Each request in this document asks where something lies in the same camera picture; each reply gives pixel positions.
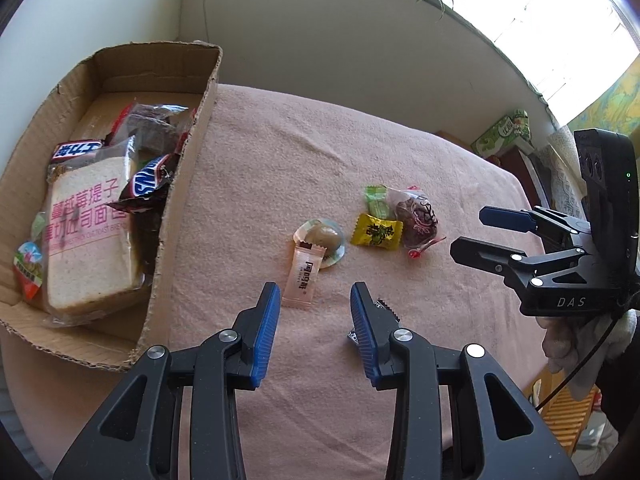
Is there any green candy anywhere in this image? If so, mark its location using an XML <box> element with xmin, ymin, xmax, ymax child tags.
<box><xmin>364</xmin><ymin>185</ymin><xmax>396</xmax><ymax>220</ymax></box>

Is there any dark dried fruit packet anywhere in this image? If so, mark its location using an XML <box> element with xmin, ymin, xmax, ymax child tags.
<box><xmin>107</xmin><ymin>102</ymin><xmax>193</xmax><ymax>156</ymax></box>

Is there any person's right hand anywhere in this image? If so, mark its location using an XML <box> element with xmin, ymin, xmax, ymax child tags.
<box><xmin>542</xmin><ymin>310</ymin><xmax>638</xmax><ymax>401</ymax></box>

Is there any white lace cloth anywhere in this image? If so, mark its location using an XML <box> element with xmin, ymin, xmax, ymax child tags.
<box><xmin>537</xmin><ymin>127</ymin><xmax>588</xmax><ymax>221</ymax></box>

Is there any dried fruit packet red print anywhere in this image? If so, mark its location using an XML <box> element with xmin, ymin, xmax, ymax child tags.
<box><xmin>387</xmin><ymin>187</ymin><xmax>447</xmax><ymax>261</ymax></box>

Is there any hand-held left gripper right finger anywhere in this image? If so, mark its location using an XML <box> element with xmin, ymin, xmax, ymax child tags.
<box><xmin>350</xmin><ymin>281</ymin><xmax>581</xmax><ymax>480</ymax></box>

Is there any person's right forearm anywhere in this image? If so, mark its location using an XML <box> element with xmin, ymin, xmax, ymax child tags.
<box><xmin>592</xmin><ymin>335</ymin><xmax>640</xmax><ymax>446</ymax></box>

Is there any window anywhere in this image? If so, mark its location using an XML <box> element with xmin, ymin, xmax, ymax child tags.
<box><xmin>415</xmin><ymin>0</ymin><xmax>640</xmax><ymax>126</ymax></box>

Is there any red storage box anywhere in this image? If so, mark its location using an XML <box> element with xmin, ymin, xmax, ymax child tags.
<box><xmin>492</xmin><ymin>147</ymin><xmax>543</xmax><ymax>196</ymax></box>

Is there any sliced toast bread packet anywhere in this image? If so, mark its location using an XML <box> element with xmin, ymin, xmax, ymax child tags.
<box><xmin>40</xmin><ymin>137</ymin><xmax>151</xmax><ymax>328</ymax></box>

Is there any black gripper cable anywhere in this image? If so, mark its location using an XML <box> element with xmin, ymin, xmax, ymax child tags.
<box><xmin>536</xmin><ymin>305</ymin><xmax>628</xmax><ymax>413</ymax></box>

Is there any pink wafer packet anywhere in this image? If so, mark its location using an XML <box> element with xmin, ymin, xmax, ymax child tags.
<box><xmin>281</xmin><ymin>242</ymin><xmax>323</xmax><ymax>309</ymax></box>

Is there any pink table cloth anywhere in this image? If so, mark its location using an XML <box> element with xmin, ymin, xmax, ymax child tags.
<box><xmin>0</xmin><ymin>82</ymin><xmax>551</xmax><ymax>480</ymax></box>

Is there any cardboard box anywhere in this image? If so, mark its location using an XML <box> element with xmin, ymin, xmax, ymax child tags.
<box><xmin>0</xmin><ymin>40</ymin><xmax>223</xmax><ymax>373</ymax></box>

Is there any small jelly cup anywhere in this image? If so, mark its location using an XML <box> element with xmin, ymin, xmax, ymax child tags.
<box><xmin>12</xmin><ymin>241</ymin><xmax>46</xmax><ymax>301</ymax></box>

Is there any green carton box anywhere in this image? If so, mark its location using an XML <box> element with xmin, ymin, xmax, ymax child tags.
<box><xmin>470</xmin><ymin>110</ymin><xmax>532</xmax><ymax>158</ymax></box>

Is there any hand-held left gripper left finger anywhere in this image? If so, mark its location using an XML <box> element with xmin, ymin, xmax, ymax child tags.
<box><xmin>52</xmin><ymin>282</ymin><xmax>282</xmax><ymax>480</ymax></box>

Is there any packaged braised egg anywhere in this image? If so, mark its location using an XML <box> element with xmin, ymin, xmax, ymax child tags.
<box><xmin>292</xmin><ymin>217</ymin><xmax>348</xmax><ymax>270</ymax></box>

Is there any brown chocolate bar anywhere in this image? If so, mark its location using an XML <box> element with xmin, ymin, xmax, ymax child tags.
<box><xmin>50</xmin><ymin>139</ymin><xmax>106</xmax><ymax>163</ymax></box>
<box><xmin>107</xmin><ymin>152</ymin><xmax>181</xmax><ymax>213</ymax></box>

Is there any yellow green wall poster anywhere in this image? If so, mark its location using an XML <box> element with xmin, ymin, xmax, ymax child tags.
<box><xmin>565</xmin><ymin>55</ymin><xmax>640</xmax><ymax>141</ymax></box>

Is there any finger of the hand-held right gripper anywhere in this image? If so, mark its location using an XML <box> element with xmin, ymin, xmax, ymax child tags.
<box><xmin>479</xmin><ymin>205</ymin><xmax>593</xmax><ymax>251</ymax></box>
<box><xmin>450</xmin><ymin>237</ymin><xmax>591</xmax><ymax>301</ymax></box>

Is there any yellow candy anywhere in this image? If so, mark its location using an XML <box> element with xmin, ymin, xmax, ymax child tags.
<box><xmin>350</xmin><ymin>212</ymin><xmax>405</xmax><ymax>250</ymax></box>

